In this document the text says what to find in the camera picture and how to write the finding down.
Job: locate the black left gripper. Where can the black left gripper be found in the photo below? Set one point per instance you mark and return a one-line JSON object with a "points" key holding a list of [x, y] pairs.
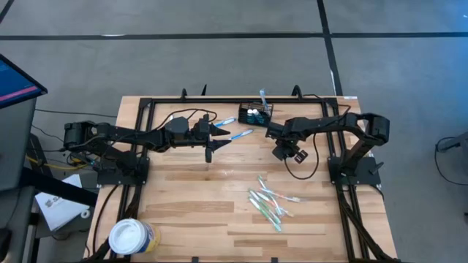
{"points": [[208, 153]]}

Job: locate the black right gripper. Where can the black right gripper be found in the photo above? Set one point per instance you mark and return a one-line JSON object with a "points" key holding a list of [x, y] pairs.
{"points": [[285, 148]]}

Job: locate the large black monitor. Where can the large black monitor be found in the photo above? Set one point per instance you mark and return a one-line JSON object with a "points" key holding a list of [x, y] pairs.
{"points": [[14, 84]]}

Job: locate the white lidded yellow wipes canister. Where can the white lidded yellow wipes canister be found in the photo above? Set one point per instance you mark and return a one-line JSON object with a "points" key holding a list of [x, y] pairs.
{"points": [[128, 235]]}

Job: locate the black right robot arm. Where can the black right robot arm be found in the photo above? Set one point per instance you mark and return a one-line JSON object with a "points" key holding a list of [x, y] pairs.
{"points": [[329, 124]]}

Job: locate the teal mouthwash bottle white cap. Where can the teal mouthwash bottle white cap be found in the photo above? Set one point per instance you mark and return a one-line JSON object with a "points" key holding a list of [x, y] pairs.
{"points": [[256, 112], [250, 111]]}

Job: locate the blue toothbrush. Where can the blue toothbrush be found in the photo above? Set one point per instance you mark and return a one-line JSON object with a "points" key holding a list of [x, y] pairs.
{"points": [[225, 122], [264, 98], [241, 134]]}

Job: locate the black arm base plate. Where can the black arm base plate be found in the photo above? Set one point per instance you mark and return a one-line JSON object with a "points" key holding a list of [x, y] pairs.
{"points": [[362, 175], [109, 179]]}

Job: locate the black support beam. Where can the black support beam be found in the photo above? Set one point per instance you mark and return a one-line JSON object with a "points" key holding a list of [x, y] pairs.
{"points": [[55, 186]]}

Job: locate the small white tape roll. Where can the small white tape roll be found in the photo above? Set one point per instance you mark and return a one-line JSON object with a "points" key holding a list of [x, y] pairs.
{"points": [[82, 213]]}

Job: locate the white paper booklet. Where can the white paper booklet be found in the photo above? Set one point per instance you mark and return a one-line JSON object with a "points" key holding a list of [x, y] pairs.
{"points": [[58, 208]]}

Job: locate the grey stand foot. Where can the grey stand foot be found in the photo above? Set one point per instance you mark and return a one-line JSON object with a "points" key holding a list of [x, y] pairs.
{"points": [[453, 144]]}

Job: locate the grey metal cabinet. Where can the grey metal cabinet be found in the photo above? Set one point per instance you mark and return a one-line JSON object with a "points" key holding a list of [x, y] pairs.
{"points": [[14, 146]]}

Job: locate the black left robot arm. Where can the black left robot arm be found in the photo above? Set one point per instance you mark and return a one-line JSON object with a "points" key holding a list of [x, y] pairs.
{"points": [[120, 133]]}

